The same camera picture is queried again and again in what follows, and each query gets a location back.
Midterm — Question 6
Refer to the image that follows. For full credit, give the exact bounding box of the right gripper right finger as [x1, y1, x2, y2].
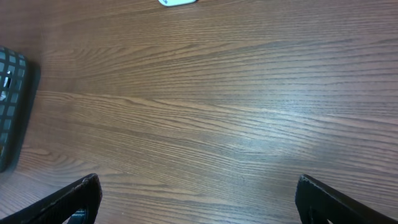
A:
[295, 174, 397, 224]

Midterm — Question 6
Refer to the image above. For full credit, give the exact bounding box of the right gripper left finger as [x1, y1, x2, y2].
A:
[1, 173, 102, 224]

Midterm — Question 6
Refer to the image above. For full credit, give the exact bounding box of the white barcode scanner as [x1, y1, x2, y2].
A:
[158, 0, 197, 7]

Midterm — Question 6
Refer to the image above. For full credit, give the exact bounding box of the grey plastic mesh basket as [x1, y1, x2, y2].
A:
[1, 46, 28, 172]

